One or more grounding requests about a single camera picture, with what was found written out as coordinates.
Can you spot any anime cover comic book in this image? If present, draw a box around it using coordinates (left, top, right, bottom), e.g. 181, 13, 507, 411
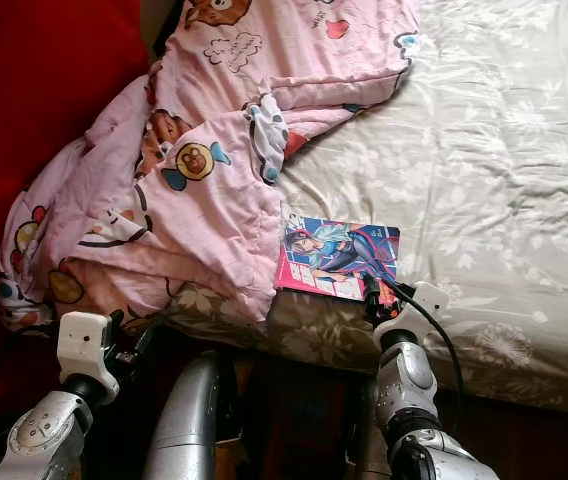
274, 210, 402, 303

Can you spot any pink cartoon print blanket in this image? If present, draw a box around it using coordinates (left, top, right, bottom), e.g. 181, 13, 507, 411
0, 0, 423, 336

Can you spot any silver left robot leg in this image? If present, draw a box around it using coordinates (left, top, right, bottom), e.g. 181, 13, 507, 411
142, 350, 240, 480

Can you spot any beige floral bed sheet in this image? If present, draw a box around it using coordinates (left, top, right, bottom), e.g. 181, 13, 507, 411
164, 0, 568, 416

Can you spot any red sofa back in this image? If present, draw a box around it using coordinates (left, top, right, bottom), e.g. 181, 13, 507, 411
0, 0, 150, 401

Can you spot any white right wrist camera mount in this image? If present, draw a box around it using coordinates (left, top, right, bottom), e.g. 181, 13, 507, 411
369, 280, 453, 351

